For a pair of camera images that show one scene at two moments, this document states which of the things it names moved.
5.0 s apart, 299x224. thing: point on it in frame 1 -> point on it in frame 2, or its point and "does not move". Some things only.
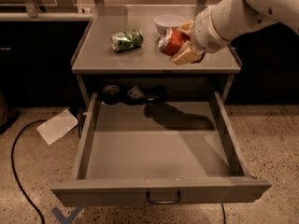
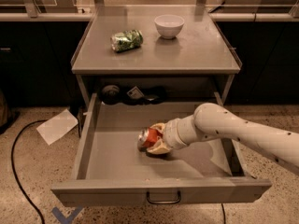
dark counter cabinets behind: (35, 64) does not move
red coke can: (171, 40) -> (148, 137)
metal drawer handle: (163, 203) does not move
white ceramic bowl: (165, 21) does not move
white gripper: (204, 32) -> (171, 135)
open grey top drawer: (141, 153) does not move
